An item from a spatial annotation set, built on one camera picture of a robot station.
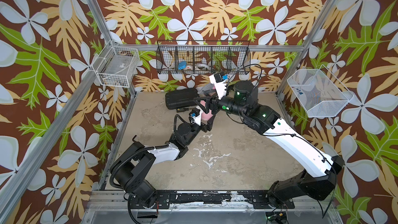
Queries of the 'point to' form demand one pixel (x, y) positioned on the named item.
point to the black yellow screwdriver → (182, 109)
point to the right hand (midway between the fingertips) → (198, 96)
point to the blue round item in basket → (182, 65)
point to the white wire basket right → (320, 93)
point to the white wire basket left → (116, 65)
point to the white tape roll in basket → (203, 67)
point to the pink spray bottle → (205, 116)
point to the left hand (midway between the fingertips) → (208, 109)
